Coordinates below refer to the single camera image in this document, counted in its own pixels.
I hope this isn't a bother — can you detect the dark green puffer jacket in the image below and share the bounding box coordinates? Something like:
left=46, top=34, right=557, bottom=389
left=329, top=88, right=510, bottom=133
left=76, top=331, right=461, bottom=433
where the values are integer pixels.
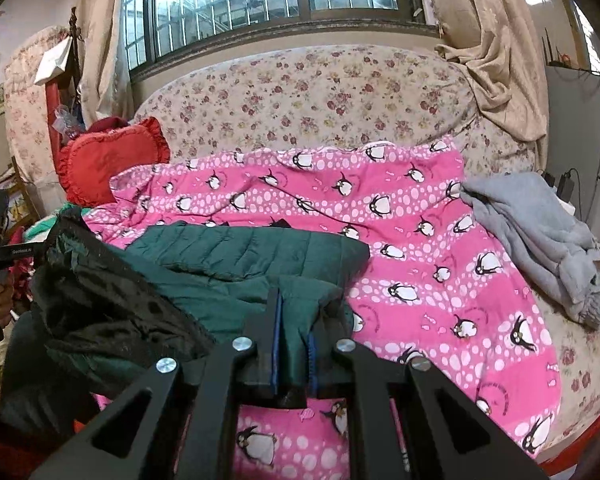
left=32, top=211, right=370, bottom=398

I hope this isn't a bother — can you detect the green garment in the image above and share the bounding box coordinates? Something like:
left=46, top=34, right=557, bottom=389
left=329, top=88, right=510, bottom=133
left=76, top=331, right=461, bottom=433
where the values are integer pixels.
left=23, top=202, right=91, bottom=243

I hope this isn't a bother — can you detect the grey cabinet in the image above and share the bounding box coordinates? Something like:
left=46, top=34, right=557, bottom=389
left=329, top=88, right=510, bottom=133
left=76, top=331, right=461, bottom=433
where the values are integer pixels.
left=546, top=66, right=600, bottom=241

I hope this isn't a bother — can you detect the beige curtain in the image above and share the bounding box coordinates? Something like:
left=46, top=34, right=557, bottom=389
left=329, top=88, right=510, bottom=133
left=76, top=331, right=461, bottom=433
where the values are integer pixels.
left=431, top=0, right=550, bottom=143
left=76, top=0, right=133, bottom=127

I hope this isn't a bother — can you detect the floral bed sheet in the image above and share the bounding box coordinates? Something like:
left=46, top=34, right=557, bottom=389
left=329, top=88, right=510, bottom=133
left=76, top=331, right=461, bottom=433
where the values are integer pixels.
left=130, top=43, right=600, bottom=449

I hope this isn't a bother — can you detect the left beige curtain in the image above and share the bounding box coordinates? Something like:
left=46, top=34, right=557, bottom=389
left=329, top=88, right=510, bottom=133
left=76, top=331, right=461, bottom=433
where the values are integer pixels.
left=76, top=0, right=133, bottom=127

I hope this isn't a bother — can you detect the pink penguin blanket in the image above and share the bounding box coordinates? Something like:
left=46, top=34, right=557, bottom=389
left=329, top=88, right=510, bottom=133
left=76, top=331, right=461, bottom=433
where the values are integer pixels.
left=86, top=139, right=559, bottom=456

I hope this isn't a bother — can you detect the red ruffled pillow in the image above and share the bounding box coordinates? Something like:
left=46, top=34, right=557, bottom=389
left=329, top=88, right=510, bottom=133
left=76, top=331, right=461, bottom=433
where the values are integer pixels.
left=54, top=116, right=171, bottom=207

